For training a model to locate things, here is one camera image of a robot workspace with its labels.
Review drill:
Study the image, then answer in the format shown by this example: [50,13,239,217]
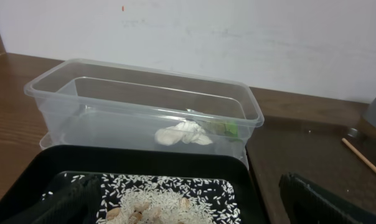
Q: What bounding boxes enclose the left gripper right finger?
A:
[279,172,376,224]

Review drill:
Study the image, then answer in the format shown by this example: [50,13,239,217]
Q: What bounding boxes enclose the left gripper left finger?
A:
[2,175,101,224]

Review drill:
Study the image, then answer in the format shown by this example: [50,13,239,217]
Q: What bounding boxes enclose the rice and food scraps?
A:
[41,172,242,224]

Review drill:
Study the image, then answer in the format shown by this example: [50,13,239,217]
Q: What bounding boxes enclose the green yellow wrapper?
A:
[192,119,238,138]

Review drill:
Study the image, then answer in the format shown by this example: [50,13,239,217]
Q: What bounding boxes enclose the white napkin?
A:
[155,121,213,146]

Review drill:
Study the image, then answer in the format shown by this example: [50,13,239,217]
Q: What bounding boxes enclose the black plastic tray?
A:
[0,145,270,223]

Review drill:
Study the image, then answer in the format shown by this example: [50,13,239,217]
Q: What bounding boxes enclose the brown serving tray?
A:
[247,117,376,223]

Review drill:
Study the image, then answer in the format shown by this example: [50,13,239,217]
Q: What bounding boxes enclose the right wooden chopstick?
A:
[342,138,376,174]

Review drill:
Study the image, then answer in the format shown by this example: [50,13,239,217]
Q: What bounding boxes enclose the clear plastic bin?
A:
[24,59,265,162]

